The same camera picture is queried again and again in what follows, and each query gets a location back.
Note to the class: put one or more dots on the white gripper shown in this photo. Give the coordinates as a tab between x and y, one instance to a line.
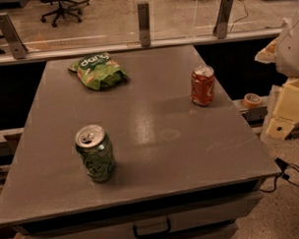
293	52

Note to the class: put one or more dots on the green rice chip bag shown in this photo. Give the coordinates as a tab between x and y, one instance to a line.
99	71

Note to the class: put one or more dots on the orange soda can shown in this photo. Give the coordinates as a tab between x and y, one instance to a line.
203	81

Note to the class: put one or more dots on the green soda can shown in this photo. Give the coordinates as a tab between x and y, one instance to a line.
95	149

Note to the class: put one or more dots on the roll of tan tape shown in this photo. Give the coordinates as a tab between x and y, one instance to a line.
251	100

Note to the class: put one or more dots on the black office chair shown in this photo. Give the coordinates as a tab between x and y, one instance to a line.
65	7

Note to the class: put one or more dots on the grey drawer front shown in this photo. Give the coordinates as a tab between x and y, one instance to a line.
215	220

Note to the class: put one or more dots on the right metal bracket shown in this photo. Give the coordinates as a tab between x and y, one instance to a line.
221	27

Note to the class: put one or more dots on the metal bracket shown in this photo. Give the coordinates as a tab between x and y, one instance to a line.
16	46
221	27
144	24

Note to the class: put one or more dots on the middle metal bracket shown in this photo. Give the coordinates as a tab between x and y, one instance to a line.
144	24

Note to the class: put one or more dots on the black drawer handle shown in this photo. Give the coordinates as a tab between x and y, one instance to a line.
152	230

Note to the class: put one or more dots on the left metal bracket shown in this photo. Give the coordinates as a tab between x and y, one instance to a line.
16	46

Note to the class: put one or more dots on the metal rail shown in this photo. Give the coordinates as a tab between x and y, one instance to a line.
38	56

